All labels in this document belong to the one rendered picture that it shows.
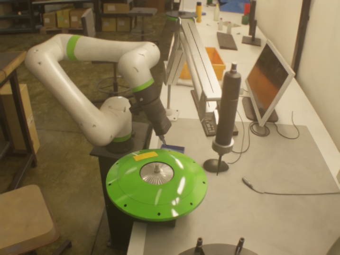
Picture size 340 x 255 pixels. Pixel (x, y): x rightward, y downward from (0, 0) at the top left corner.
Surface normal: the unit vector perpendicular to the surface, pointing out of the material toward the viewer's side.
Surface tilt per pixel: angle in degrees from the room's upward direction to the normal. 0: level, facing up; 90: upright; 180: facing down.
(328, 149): 0
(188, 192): 21
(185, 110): 0
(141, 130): 0
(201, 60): 16
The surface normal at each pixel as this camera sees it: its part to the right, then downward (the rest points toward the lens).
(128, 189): -0.20, -0.70
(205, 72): 0.06, -0.65
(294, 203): 0.02, -0.83
